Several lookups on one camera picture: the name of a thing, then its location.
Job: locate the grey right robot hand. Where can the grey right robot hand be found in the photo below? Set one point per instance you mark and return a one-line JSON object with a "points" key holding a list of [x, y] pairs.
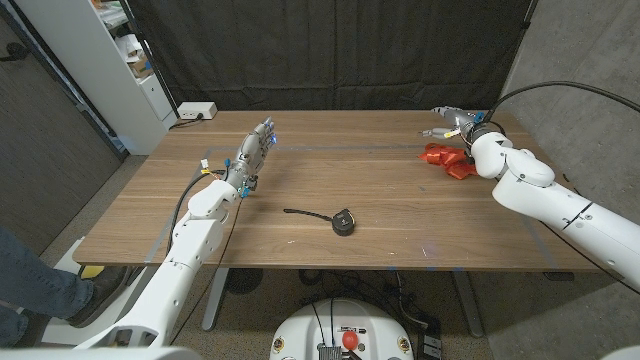
{"points": [[462, 122]]}

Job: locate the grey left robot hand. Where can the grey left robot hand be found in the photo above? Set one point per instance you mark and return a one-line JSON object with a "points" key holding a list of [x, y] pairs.
{"points": [[250, 150]]}

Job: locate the red plastic object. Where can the red plastic object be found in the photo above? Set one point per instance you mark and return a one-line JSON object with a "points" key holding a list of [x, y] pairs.
{"points": [[442, 155]]}

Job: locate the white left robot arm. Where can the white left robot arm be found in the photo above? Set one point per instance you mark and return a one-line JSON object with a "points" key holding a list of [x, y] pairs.
{"points": [[195, 240]]}

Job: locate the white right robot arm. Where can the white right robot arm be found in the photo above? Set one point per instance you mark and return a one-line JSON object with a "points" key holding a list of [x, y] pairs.
{"points": [[550, 200]]}

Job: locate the black measuring tape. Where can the black measuring tape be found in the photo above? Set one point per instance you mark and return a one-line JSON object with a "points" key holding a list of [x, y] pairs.
{"points": [[344, 222]]}

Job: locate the white power strip box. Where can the white power strip box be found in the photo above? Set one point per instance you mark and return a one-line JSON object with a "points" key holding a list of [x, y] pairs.
{"points": [[196, 110]]}

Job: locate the black curtain backdrop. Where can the black curtain backdrop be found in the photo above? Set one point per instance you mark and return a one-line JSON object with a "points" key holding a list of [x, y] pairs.
{"points": [[325, 50]]}

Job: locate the round black floor object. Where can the round black floor object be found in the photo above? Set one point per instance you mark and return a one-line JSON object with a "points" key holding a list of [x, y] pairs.
{"points": [[243, 280]]}

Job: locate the black backdrop stand pole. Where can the black backdrop stand pole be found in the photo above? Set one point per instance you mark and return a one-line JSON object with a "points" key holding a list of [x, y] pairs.
{"points": [[149, 60]]}

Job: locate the small cardboard box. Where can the small cardboard box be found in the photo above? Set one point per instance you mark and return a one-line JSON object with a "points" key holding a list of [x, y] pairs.
{"points": [[141, 66]]}

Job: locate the grey table leg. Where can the grey table leg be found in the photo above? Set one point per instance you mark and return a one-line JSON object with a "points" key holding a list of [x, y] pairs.
{"points": [[215, 300], [467, 305]]}

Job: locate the white shelf cabinet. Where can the white shelf cabinet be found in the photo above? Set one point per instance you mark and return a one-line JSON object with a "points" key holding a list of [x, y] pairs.
{"points": [[100, 85]]}

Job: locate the person's black shoe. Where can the person's black shoe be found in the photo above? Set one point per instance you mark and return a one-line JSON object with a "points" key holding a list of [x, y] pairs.
{"points": [[105, 285]]}

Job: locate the yellow object on floor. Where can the yellow object on floor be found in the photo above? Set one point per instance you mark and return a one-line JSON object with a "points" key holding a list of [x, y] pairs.
{"points": [[92, 272]]}

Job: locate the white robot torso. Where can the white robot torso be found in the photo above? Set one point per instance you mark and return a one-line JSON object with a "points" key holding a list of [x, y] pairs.
{"points": [[370, 325]]}

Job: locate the red emergency stop button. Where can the red emergency stop button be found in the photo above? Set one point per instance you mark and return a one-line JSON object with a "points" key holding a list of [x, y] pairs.
{"points": [[350, 340]]}

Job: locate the black floor power strip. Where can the black floor power strip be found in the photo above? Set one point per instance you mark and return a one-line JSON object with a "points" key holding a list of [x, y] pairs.
{"points": [[430, 345]]}

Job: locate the person's leg in jeans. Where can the person's leg in jeans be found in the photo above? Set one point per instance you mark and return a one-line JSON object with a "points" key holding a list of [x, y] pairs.
{"points": [[30, 280]]}

